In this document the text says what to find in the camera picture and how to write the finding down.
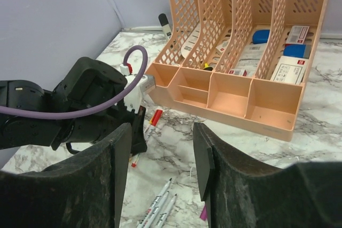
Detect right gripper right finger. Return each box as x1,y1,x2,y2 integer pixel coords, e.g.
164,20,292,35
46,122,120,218
193,123,341,227

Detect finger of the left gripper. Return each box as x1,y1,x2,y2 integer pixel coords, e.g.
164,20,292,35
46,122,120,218
131,106,147,156

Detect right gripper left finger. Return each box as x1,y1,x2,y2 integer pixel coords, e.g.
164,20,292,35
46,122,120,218
1,123,132,227

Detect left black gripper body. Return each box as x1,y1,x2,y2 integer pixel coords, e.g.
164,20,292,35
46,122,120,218
42,57,127,150

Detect red pen cap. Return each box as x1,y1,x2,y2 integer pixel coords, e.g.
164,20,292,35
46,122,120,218
150,109,163,127

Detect yellow pen cap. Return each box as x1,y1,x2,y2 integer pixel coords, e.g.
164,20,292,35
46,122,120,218
204,63,213,71

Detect yellow-end white marker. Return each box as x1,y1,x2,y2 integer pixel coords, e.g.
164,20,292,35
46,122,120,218
131,153,141,168

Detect red-end white marker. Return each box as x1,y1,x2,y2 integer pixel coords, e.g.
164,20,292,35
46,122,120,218
145,109,163,143

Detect purple pen cap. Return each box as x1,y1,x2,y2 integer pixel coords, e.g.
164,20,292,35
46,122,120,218
199,206,207,221

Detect blue-end white marker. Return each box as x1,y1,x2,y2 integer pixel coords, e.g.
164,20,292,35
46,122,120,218
137,178,172,228

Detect purple-end white marker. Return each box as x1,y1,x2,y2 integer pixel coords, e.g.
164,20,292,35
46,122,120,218
154,194,177,228

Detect black grey stapler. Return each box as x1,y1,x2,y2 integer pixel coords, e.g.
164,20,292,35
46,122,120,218
158,13,172,40

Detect white printed box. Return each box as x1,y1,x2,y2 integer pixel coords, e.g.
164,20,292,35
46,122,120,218
270,56,309,85

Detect small white red box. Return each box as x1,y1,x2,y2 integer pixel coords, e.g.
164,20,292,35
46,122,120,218
215,41,229,55

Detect white paper package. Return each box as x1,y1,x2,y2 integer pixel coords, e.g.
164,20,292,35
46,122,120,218
228,43,267,77

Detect orange plastic desk organizer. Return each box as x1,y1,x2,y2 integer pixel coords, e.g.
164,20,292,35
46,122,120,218
147,0,328,141

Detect blue eraser box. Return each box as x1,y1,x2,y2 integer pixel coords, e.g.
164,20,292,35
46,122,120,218
283,44,312,59

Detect white red staples box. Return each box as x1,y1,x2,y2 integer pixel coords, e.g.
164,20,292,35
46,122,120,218
285,25,310,46

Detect blue stamp box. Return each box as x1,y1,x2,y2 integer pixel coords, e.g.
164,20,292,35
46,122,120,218
252,29,270,44

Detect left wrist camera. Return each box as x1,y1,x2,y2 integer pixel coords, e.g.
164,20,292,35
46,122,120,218
123,75,156,114

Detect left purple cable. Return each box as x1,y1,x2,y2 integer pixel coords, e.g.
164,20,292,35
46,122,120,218
0,45,149,120

